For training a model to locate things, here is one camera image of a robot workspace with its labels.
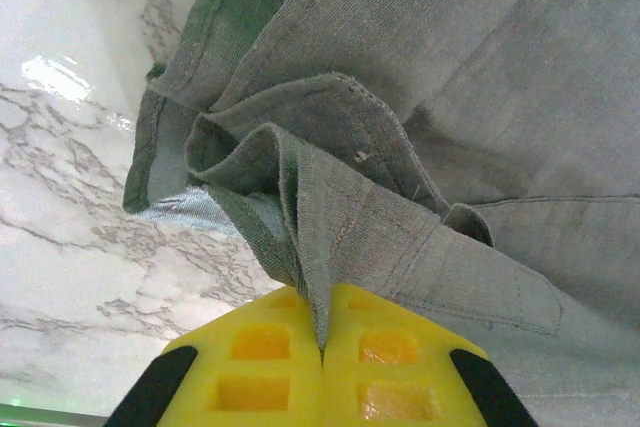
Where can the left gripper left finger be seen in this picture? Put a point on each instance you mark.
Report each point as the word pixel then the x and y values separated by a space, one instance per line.
pixel 210 372

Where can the grey long sleeve shirt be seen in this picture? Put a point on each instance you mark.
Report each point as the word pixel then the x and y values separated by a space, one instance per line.
pixel 400 97

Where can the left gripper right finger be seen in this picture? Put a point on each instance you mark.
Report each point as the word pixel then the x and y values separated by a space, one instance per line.
pixel 440 377

